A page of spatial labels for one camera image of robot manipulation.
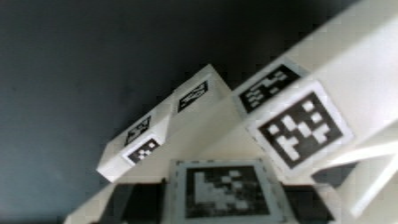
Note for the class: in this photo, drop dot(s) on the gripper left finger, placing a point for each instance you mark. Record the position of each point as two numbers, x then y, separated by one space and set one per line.
135 204

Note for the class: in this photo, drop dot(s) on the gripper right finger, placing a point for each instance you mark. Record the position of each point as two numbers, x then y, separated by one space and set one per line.
315 204

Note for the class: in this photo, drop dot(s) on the white tagged nut cube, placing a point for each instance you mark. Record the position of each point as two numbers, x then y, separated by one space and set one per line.
224 192

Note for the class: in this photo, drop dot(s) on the white chair back frame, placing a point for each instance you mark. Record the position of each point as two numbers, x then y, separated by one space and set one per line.
307 117

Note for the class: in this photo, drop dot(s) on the white chair leg with tag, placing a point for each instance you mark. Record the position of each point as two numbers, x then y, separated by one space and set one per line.
197 96

